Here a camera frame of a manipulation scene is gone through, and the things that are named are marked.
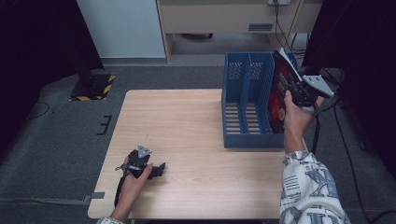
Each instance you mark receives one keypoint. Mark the blue plastic file rack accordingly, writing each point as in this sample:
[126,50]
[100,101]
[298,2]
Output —
[241,140]

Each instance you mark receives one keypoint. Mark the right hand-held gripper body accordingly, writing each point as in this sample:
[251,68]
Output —
[306,91]

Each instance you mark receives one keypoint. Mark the dark curtain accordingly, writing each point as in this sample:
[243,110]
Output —
[37,56]
[367,62]

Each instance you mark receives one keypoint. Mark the black stand base striped edge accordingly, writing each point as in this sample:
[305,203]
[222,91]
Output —
[93,88]

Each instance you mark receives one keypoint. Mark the black book with red print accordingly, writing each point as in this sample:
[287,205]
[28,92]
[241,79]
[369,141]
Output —
[278,93]

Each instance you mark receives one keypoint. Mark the white power strip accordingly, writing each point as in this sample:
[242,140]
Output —
[279,2]

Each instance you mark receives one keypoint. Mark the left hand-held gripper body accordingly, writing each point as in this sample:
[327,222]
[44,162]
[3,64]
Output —
[138,161]

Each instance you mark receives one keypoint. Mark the person's left hand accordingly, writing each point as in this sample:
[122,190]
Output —
[132,185]

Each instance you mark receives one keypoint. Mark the person's right hand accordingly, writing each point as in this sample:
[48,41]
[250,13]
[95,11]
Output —
[297,119]

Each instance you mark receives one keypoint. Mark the white cabinet panel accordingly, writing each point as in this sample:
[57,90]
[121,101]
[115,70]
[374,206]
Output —
[121,28]

